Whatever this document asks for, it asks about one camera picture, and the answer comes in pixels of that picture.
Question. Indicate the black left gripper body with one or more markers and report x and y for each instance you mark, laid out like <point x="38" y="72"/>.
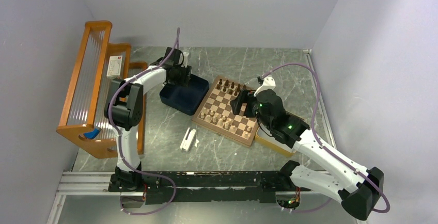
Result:
<point x="182" y="75"/>

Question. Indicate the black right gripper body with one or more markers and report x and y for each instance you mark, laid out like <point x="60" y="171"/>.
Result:
<point x="246" y="96"/>

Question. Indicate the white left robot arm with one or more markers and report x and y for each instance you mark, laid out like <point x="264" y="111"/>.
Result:
<point x="124" y="107"/>

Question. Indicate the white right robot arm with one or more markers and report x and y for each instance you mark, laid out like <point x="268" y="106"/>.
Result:
<point x="355" y="187"/>

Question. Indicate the dark blue tray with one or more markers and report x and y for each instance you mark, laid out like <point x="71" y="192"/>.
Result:
<point x="185" y="99"/>

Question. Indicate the wooden chessboard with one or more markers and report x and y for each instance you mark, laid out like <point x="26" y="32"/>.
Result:
<point x="242" y="130"/>

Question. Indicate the yellow tray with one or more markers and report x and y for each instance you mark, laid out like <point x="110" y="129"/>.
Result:
<point x="264" y="137"/>

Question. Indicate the white card box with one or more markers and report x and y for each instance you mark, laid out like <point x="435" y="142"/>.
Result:
<point x="114" y="66"/>

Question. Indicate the white stapler-like device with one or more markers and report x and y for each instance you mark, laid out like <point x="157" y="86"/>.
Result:
<point x="188" y="139"/>

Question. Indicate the orange wooden rack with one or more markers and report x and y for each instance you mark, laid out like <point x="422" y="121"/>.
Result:
<point x="84" y="105"/>

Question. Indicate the blue object on rack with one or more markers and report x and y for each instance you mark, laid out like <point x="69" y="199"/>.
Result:
<point x="93" y="134"/>

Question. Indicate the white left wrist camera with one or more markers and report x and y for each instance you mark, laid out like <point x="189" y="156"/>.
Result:
<point x="186" y="56"/>

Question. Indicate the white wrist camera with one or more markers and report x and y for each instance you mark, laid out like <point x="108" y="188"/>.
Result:
<point x="186" y="56"/>
<point x="265" y="84"/>

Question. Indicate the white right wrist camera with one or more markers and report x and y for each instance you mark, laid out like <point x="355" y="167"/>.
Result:
<point x="265" y="84"/>

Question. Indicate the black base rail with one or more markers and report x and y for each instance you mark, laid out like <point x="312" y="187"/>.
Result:
<point x="182" y="186"/>

